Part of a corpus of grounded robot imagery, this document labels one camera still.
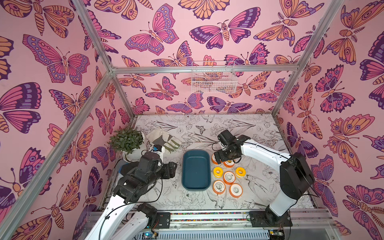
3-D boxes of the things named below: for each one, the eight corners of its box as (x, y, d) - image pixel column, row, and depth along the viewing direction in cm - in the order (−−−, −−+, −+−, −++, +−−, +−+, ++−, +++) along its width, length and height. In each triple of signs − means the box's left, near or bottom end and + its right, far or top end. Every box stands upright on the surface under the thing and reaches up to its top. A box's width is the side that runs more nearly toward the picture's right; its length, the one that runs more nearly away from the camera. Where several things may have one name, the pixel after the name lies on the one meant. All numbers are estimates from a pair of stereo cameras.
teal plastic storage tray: (180, 191, 85) (179, 188, 81) (183, 154, 100) (182, 149, 96) (212, 191, 85) (213, 187, 81) (209, 154, 100) (210, 149, 96)
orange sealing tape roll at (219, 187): (213, 194, 84) (213, 192, 82) (212, 181, 88) (212, 180, 86) (225, 194, 84) (226, 192, 82) (224, 181, 88) (224, 180, 86)
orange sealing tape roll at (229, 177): (223, 184, 87) (224, 182, 85) (222, 172, 92) (222, 171, 90) (236, 184, 87) (236, 182, 85) (234, 172, 92) (234, 171, 90)
